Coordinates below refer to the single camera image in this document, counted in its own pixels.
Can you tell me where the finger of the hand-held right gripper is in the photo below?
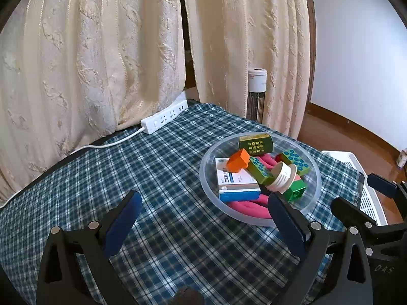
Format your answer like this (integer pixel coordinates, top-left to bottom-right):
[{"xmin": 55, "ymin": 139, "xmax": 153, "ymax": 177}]
[
  {"xmin": 331, "ymin": 197, "xmax": 379, "ymax": 229},
  {"xmin": 367, "ymin": 173, "xmax": 407, "ymax": 210}
]

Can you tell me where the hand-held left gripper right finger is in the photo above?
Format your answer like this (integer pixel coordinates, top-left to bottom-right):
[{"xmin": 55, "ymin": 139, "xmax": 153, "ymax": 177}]
[{"xmin": 268, "ymin": 192, "xmax": 372, "ymax": 305}]

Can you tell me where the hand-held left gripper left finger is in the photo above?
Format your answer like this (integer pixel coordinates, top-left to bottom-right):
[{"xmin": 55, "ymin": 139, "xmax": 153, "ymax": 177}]
[{"xmin": 36, "ymin": 191, "xmax": 142, "ymax": 305}]

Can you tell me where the green and pink block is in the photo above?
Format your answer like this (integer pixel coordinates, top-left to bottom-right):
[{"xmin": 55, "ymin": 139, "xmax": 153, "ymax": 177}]
[{"xmin": 281, "ymin": 179, "xmax": 307, "ymax": 204}]

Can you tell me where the pink foam roller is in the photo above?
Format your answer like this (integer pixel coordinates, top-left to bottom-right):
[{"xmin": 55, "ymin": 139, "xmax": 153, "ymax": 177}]
[
  {"xmin": 222, "ymin": 194, "xmax": 274, "ymax": 220},
  {"xmin": 253, "ymin": 154, "xmax": 302, "ymax": 183}
]

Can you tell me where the white tape roll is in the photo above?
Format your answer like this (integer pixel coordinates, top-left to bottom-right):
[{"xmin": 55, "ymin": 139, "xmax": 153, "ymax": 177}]
[{"xmin": 266, "ymin": 161, "xmax": 301, "ymax": 193}]

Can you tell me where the green block with blue dots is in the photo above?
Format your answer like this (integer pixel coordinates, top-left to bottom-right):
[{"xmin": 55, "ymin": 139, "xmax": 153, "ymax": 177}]
[
  {"xmin": 281, "ymin": 149, "xmax": 310, "ymax": 177},
  {"xmin": 247, "ymin": 157, "xmax": 275, "ymax": 185}
]

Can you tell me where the white medicine box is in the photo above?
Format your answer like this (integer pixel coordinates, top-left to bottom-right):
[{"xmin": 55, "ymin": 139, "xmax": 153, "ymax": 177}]
[{"xmin": 214, "ymin": 157, "xmax": 261, "ymax": 202}]

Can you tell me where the orange building block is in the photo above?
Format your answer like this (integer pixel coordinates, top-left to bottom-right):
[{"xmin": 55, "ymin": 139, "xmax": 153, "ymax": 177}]
[{"xmin": 226, "ymin": 149, "xmax": 251, "ymax": 174}]

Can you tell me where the dark green cardboard box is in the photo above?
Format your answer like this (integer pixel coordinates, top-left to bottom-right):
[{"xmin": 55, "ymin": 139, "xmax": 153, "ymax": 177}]
[{"xmin": 238, "ymin": 134, "xmax": 274, "ymax": 157}]

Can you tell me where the clear plastic bowl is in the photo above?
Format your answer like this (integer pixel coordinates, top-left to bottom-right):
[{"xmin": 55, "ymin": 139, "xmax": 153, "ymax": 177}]
[{"xmin": 199, "ymin": 132, "xmax": 322, "ymax": 227}]

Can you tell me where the white slatted plastic basket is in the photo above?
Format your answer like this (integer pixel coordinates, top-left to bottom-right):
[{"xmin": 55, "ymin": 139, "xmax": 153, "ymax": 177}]
[{"xmin": 321, "ymin": 150, "xmax": 389, "ymax": 226}]

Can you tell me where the blue plaid tablecloth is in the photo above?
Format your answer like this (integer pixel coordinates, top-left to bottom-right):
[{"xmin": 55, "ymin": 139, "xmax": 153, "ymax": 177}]
[{"xmin": 0, "ymin": 102, "xmax": 361, "ymax": 305}]

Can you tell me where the white power strip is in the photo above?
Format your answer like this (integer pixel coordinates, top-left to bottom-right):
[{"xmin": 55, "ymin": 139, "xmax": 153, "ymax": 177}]
[{"xmin": 140, "ymin": 99, "xmax": 189, "ymax": 135}]

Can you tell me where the white tower heater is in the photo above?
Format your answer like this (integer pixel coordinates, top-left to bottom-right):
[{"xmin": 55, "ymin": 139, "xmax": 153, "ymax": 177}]
[{"xmin": 246, "ymin": 67, "xmax": 268, "ymax": 124}]

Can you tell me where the cream embossed curtain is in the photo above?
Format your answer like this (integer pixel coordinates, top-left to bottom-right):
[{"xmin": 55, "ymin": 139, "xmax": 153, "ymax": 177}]
[
  {"xmin": 0, "ymin": 0, "xmax": 188, "ymax": 204},
  {"xmin": 181, "ymin": 0, "xmax": 317, "ymax": 140}
]

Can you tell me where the white power cable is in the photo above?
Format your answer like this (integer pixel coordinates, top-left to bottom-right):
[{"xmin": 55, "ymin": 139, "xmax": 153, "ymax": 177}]
[{"xmin": 0, "ymin": 127, "xmax": 147, "ymax": 209}]

